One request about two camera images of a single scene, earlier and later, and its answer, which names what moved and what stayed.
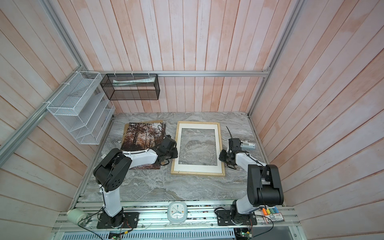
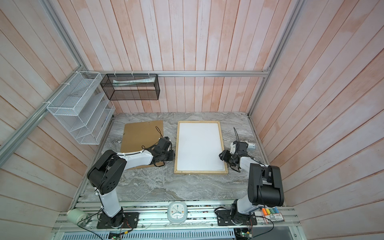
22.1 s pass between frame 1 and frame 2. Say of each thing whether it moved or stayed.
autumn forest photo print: moved
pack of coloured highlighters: stayed
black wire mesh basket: stayed
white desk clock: stayed
